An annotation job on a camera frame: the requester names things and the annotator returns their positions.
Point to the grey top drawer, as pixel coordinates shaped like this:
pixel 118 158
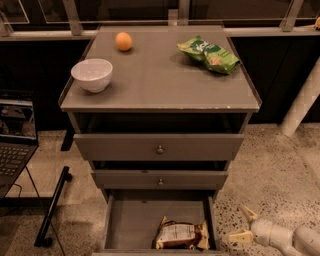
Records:
pixel 158 147

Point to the orange fruit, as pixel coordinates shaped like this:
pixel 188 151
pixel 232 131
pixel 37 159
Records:
pixel 123 41

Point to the grey drawer cabinet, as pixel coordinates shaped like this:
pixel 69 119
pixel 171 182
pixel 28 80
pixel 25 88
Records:
pixel 156 89

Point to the grey open bottom drawer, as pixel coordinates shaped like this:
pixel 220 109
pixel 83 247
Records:
pixel 133 218

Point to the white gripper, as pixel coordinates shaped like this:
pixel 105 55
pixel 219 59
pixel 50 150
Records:
pixel 261 230

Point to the green chip bag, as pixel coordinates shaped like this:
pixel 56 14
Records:
pixel 214 57

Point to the white ceramic bowl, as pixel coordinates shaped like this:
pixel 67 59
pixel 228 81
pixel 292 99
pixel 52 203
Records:
pixel 93 75

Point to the metal window railing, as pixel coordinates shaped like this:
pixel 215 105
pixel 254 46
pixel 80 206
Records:
pixel 57 19

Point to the brown chip bag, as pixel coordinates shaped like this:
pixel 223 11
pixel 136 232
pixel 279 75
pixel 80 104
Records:
pixel 181 235

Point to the black stand leg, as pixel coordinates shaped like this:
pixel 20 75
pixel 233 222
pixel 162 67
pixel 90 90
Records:
pixel 42 240

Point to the black laptop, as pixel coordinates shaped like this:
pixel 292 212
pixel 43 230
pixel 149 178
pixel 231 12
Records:
pixel 18 135

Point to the grey middle drawer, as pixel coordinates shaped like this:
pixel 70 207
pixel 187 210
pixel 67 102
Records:
pixel 160 179

